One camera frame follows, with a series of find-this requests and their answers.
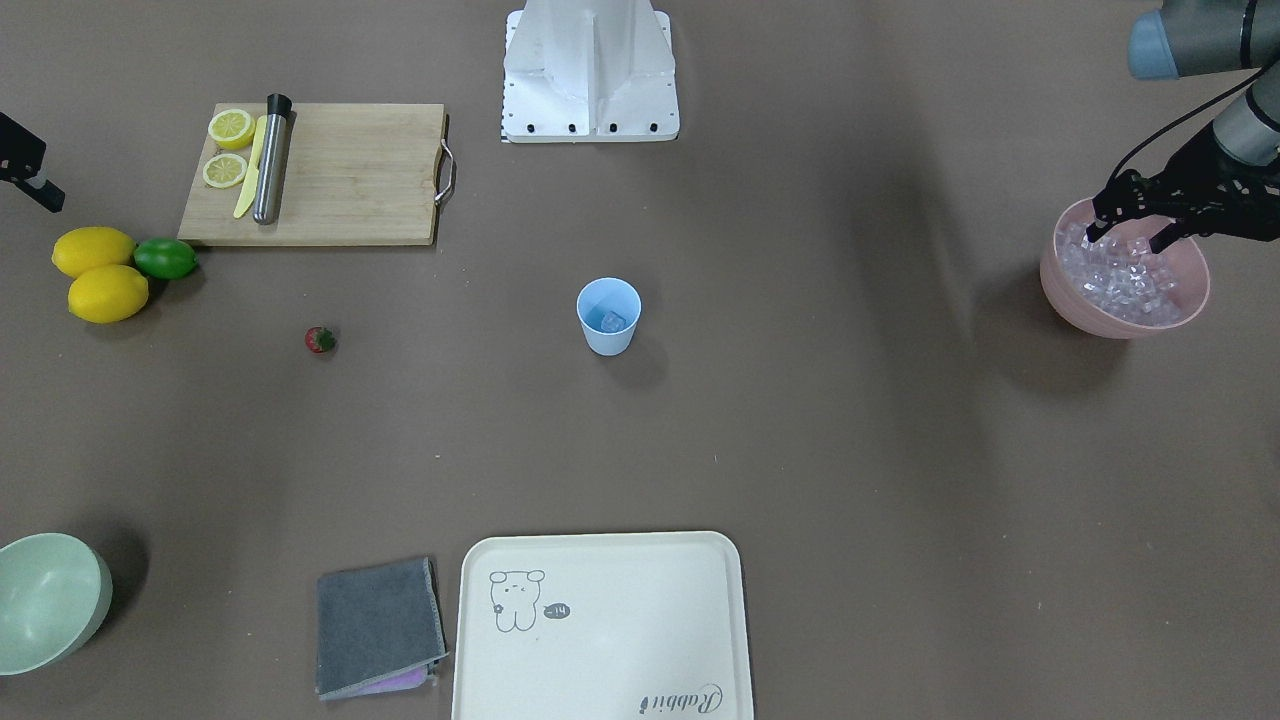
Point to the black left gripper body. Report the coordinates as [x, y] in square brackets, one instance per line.
[1200, 168]

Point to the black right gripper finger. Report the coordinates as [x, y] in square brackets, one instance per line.
[45, 193]

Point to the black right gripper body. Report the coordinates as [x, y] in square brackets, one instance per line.
[22, 152]

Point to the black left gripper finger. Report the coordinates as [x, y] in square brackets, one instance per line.
[1170, 234]
[1100, 226]

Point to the red strawberry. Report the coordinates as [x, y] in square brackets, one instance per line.
[320, 339]

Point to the clear ice cube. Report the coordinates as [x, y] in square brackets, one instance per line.
[613, 322]

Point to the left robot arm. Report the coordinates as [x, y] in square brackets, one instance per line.
[1195, 38]

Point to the pink bowl of ice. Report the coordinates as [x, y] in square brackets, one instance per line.
[1116, 287]

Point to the light blue cup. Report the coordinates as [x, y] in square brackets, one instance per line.
[608, 310]

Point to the yellow lemon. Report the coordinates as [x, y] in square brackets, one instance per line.
[108, 294]
[83, 249]

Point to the green lime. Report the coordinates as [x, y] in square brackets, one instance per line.
[166, 259]

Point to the lemon half slice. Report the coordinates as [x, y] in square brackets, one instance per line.
[232, 129]
[224, 170]

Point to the yellow plastic knife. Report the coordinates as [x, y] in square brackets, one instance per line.
[250, 182]

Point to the steel muddler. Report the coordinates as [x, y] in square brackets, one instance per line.
[273, 160]

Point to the bamboo cutting board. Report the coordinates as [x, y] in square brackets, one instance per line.
[357, 174]

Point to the mint green bowl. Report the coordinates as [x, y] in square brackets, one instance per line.
[55, 593]

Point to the grey folded cloth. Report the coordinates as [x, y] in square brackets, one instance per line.
[379, 630]

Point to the cream serving tray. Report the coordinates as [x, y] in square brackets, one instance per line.
[603, 626]

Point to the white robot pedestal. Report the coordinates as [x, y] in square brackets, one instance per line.
[589, 72]

